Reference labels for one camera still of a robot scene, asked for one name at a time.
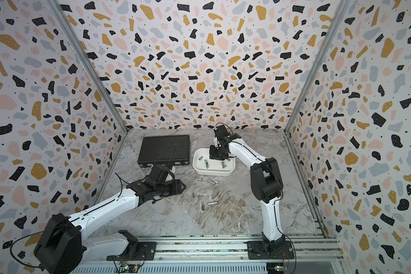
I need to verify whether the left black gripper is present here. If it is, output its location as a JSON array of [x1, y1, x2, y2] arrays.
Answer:
[[155, 179, 188, 198]]

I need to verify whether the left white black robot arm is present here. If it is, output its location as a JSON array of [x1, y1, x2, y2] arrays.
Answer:
[[34, 164, 186, 274]]

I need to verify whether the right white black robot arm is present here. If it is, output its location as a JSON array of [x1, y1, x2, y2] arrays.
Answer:
[[210, 123, 286, 257]]

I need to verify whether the white plastic storage box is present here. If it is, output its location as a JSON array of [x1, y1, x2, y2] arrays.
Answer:
[[192, 148, 236, 177]]

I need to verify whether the black tool case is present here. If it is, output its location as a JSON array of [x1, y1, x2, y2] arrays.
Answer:
[[138, 135, 191, 168]]

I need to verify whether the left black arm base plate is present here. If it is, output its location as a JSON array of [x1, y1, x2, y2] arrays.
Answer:
[[106, 242, 157, 261]]

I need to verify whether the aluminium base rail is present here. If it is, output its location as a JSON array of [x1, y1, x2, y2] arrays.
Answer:
[[74, 234, 349, 274]]

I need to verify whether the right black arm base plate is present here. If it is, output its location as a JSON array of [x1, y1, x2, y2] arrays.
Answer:
[[247, 241, 295, 260]]

